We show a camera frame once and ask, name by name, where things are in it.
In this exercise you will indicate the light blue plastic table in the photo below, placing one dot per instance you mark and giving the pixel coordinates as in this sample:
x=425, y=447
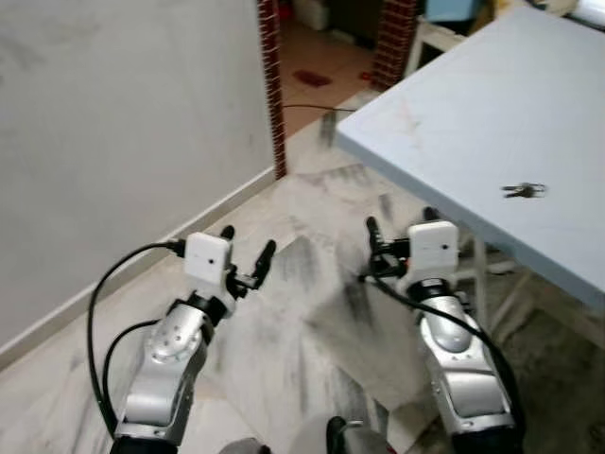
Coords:
x=492, y=113

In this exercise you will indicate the narrow red brick pillar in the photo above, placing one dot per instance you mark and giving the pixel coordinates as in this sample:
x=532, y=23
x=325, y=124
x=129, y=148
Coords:
x=272, y=85

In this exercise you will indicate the dark red floor mat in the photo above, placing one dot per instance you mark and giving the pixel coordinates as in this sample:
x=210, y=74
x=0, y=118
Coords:
x=312, y=78

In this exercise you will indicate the wide red brick pillar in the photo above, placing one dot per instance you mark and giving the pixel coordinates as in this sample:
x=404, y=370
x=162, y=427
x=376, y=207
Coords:
x=392, y=43

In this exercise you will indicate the white plastic chair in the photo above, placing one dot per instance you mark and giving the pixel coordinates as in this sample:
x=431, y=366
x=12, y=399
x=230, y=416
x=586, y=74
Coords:
x=435, y=38

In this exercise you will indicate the grey black robot legs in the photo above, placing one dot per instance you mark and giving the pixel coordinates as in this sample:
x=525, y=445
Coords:
x=359, y=440

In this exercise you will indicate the blue box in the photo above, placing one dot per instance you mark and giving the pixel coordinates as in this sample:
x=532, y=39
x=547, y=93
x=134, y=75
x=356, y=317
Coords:
x=454, y=9

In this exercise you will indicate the white container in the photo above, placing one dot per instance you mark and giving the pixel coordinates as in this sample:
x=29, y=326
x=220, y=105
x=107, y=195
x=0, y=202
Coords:
x=307, y=11

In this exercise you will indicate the white roll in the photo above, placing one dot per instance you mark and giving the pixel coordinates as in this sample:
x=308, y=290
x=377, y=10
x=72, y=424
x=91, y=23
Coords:
x=588, y=9

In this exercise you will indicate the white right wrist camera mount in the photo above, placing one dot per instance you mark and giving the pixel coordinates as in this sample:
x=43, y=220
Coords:
x=433, y=249

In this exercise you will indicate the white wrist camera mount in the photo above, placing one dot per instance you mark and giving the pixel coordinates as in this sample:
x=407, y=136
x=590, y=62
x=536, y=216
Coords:
x=208, y=260
x=433, y=249

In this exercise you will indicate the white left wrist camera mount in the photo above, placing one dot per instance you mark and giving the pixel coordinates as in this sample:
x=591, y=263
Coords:
x=208, y=260

